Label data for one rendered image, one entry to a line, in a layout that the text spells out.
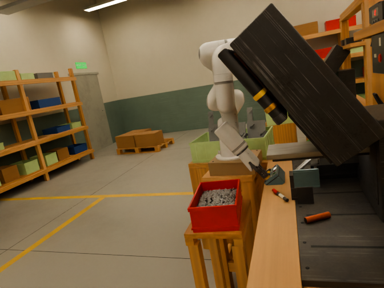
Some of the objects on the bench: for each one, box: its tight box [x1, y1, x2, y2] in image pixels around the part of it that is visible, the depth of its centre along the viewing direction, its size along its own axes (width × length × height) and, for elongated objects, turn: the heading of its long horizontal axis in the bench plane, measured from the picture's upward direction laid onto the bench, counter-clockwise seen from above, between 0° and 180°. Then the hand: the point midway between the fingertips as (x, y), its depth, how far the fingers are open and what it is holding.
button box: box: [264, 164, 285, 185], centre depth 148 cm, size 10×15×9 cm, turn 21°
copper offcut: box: [304, 211, 331, 223], centre depth 103 cm, size 9×2×2 cm, turn 137°
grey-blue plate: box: [293, 169, 320, 204], centre depth 116 cm, size 10×2×14 cm, turn 111°
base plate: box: [292, 158, 384, 288], centre depth 121 cm, size 42×110×2 cm, turn 21°
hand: (263, 174), depth 143 cm, fingers closed
